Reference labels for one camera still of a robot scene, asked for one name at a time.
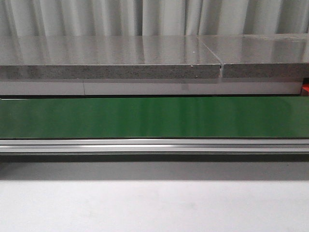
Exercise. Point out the aluminium conveyor side rail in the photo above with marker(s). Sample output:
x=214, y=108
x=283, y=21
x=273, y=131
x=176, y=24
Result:
x=144, y=146

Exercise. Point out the white cabinet front panel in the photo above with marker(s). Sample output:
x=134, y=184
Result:
x=150, y=87

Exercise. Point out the grey pleated curtain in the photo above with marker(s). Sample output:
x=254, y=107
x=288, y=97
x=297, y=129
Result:
x=152, y=17

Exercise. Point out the red box at right edge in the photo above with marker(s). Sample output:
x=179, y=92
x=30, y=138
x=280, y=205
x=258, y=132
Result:
x=305, y=90

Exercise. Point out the grey stone countertop slab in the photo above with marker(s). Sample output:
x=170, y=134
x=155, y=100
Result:
x=106, y=57

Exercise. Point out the green conveyor belt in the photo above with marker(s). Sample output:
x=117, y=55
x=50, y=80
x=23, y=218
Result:
x=155, y=117

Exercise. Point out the right grey stone slab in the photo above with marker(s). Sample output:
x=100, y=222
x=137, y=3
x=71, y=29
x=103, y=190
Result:
x=279, y=56

